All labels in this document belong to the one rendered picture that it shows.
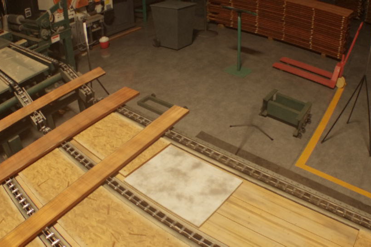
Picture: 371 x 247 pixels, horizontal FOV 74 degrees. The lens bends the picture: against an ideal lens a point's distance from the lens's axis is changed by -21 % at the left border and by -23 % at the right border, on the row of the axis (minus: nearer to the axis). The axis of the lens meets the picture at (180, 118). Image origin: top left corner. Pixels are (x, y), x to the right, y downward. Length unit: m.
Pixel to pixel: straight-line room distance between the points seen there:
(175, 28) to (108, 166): 4.22
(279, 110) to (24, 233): 3.26
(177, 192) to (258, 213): 0.52
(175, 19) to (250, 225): 4.66
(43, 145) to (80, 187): 0.62
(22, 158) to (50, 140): 0.30
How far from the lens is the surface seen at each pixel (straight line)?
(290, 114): 3.88
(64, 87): 3.07
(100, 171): 2.02
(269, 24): 7.00
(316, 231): 1.81
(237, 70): 5.26
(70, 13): 6.47
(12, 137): 2.95
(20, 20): 6.24
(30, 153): 2.39
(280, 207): 1.87
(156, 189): 1.90
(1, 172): 2.36
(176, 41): 6.01
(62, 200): 1.91
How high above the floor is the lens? 2.22
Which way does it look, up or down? 34 degrees down
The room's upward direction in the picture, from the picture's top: 2 degrees counter-clockwise
